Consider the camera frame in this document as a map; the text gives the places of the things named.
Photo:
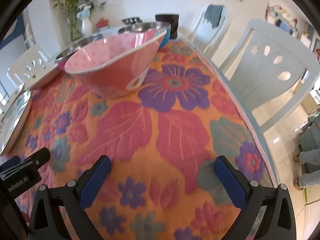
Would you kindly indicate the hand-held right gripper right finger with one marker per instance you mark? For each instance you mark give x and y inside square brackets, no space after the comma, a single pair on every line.
[231,182]

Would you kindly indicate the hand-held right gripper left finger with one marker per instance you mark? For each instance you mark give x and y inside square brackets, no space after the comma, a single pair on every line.
[96,180]

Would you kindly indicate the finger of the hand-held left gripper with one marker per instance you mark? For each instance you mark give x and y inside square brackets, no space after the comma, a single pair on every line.
[8,161]
[37,157]

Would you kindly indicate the pink dotted bowl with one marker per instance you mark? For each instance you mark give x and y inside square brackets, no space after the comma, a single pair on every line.
[112,62]

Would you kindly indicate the floral orange tablecloth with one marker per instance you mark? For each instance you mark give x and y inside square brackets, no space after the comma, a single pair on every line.
[150,130]

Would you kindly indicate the grey-blue sofa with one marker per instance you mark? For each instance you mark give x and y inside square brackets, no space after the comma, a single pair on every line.
[310,135]

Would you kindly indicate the red steel bowl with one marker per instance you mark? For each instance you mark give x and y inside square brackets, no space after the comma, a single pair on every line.
[75,47]

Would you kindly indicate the large white plastic chair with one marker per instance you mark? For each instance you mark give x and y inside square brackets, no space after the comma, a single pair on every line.
[265,70]

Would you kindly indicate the glass vase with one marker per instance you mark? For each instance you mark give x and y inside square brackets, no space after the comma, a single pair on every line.
[74,30]

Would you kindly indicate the white vase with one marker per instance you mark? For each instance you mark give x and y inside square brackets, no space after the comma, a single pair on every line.
[86,26]

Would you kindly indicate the red ornament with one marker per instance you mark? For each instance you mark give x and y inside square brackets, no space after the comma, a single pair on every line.
[102,23]

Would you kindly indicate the white chair with cloth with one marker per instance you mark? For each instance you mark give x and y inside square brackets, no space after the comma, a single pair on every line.
[200,35]

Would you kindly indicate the blue steel bowl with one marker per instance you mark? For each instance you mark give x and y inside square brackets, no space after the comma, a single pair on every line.
[142,26]

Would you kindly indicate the blue-grey cloth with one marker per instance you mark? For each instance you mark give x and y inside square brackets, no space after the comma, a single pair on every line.
[213,15]

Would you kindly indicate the black cup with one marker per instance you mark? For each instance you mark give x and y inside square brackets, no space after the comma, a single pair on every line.
[172,22]

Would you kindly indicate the blue wall hanging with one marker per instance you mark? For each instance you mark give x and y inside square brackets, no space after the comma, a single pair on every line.
[10,37]

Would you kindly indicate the black patterned pedestal dish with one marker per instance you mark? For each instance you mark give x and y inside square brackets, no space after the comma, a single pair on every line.
[131,20]

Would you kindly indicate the colourful wall decoration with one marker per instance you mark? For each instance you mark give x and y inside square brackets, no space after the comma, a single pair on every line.
[282,20]

